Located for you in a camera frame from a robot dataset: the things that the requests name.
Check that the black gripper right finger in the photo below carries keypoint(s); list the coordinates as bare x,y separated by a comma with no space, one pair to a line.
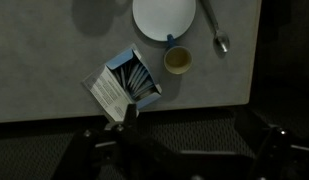
254,131

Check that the grey coffee table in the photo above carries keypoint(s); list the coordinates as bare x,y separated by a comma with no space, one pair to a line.
48,47

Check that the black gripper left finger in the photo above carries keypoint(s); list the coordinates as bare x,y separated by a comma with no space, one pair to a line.
130,119

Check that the metal spoon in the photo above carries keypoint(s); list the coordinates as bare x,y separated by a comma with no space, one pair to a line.
221,38

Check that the white plate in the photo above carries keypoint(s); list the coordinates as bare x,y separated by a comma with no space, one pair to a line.
158,18

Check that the dark grey fabric sofa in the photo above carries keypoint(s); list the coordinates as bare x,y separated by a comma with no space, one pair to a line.
198,144

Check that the small blue mug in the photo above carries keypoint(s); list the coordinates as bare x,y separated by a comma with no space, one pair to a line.
177,59

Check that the open blue tea box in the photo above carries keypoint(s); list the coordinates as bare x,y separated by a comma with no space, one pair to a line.
123,80

